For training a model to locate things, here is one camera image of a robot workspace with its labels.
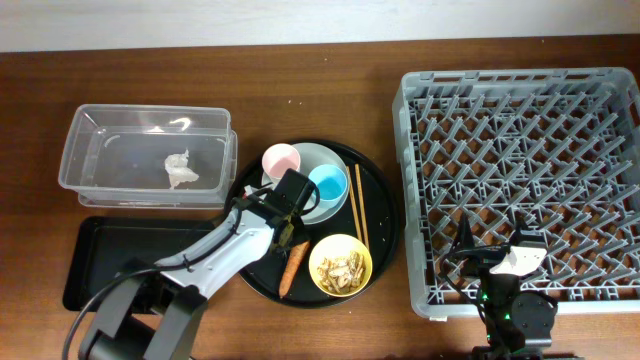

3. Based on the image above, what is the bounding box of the grey plate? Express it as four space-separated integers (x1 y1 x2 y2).
262 142 347 225

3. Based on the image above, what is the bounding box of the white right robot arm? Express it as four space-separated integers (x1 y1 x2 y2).
439 215 558 360

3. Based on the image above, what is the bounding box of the pink cup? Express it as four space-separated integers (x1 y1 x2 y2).
261 143 301 184

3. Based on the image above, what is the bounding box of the orange carrot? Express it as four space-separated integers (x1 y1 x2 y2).
278 241 310 298

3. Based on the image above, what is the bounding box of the crumpled white tissue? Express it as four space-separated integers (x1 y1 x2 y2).
164 149 199 189

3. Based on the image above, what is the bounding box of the right wooden chopstick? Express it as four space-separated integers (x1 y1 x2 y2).
355 163 370 249

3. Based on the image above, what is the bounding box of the blue cup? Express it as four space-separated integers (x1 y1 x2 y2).
309 164 347 208

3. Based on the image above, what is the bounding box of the left wooden chopstick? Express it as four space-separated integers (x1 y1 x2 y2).
346 166 363 242

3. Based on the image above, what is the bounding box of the clear plastic bin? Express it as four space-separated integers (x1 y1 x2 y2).
58 104 238 210

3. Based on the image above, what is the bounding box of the black rectangular tray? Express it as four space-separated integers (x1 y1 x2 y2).
62 216 215 311

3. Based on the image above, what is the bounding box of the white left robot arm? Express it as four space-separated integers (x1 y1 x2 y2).
62 196 308 359

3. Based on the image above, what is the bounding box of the pile of peanut shells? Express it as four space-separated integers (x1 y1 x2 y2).
316 251 366 295

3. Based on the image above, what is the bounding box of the grey dishwasher rack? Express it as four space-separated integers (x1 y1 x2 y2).
392 67 639 320

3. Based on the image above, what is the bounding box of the round black tray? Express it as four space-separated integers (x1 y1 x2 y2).
240 140 402 309

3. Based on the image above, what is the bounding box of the yellow bowl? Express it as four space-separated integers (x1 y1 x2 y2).
309 234 373 298

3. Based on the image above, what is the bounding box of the wooden chopstick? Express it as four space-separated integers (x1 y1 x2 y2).
346 166 363 242
355 163 370 249

